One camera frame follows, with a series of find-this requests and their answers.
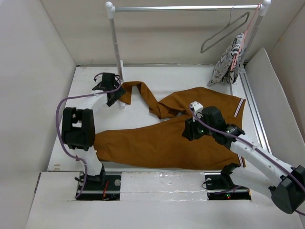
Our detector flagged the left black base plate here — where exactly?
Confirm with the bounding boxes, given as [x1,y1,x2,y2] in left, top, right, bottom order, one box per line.
[75,172,122,201]

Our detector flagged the white foam block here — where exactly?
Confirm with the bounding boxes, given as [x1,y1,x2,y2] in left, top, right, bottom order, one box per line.
[120,171,207,202]

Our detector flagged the pink clothes hanger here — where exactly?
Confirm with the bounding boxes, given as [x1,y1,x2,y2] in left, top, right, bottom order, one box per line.
[230,3,261,72]

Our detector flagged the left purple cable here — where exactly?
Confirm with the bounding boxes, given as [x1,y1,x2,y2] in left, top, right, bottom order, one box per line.
[55,74,122,198]

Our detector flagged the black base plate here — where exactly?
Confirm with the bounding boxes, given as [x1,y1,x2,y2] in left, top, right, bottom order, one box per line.
[202,172,251,201]
[75,172,122,201]

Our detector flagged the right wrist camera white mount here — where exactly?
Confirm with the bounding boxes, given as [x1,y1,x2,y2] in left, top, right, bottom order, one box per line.
[189,101,203,116]

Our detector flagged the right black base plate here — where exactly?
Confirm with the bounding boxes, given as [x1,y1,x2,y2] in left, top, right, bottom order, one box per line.
[202,172,251,201]

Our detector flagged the black and white patterned garment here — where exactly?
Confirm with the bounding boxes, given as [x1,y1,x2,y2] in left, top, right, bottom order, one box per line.
[207,33,244,87]

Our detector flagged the brown trousers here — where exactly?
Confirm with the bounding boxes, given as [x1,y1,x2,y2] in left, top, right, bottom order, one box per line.
[94,81,246,170]

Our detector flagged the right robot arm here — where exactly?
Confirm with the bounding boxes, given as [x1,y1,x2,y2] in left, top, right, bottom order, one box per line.
[182,101,305,214]

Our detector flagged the grey clothes hanger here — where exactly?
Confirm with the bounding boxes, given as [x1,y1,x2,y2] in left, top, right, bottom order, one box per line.
[200,8,250,54]

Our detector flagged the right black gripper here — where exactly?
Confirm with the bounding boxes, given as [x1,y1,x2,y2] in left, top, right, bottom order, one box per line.
[181,113,215,141]

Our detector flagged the white and silver clothes rack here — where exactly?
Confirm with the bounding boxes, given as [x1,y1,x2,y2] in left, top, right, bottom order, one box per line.
[105,0,272,94]

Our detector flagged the purple cable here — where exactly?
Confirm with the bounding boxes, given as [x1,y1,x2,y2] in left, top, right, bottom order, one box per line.
[189,104,303,213]
[55,74,122,198]

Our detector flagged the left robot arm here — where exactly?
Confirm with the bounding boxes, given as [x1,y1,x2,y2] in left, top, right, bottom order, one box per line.
[56,73,126,189]

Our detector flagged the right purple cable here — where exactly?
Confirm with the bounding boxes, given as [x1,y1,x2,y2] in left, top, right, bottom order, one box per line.
[189,104,303,213]

